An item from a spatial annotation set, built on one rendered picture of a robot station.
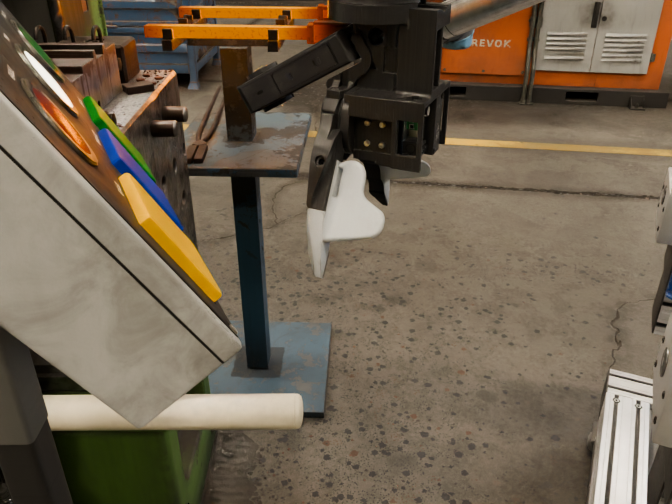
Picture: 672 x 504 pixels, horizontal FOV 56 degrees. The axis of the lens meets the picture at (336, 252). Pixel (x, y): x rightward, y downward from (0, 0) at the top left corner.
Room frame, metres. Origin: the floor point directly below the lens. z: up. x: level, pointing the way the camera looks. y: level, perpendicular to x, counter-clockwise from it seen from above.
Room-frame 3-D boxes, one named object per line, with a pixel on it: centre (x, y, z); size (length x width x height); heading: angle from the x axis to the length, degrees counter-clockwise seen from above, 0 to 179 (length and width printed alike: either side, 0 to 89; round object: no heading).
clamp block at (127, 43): (1.13, 0.42, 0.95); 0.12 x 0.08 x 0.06; 90
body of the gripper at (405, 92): (0.49, -0.04, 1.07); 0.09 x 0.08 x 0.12; 66
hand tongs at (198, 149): (1.57, 0.32, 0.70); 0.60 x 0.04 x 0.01; 2
